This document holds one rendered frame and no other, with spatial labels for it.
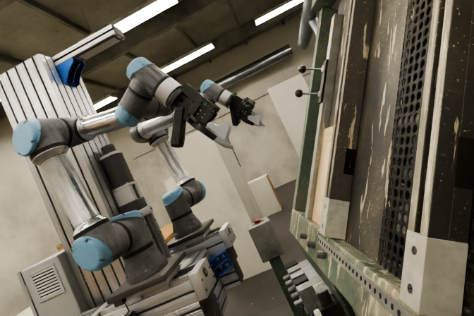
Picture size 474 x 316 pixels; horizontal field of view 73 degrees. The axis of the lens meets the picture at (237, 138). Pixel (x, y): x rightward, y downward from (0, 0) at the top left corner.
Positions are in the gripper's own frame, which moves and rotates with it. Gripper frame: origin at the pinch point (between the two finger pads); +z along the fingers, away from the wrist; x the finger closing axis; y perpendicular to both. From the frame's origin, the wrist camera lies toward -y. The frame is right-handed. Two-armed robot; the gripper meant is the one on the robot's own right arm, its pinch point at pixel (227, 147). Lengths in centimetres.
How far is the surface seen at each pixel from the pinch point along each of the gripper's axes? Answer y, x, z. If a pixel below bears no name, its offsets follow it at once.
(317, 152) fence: 14, 62, 26
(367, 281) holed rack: -3.4, -8.7, 46.0
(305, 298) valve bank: -29, 27, 51
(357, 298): -9.1, -3.8, 48.9
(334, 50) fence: 57, 67, 5
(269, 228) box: -30, 73, 33
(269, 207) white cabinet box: -118, 539, 71
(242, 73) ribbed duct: 77, 797, -187
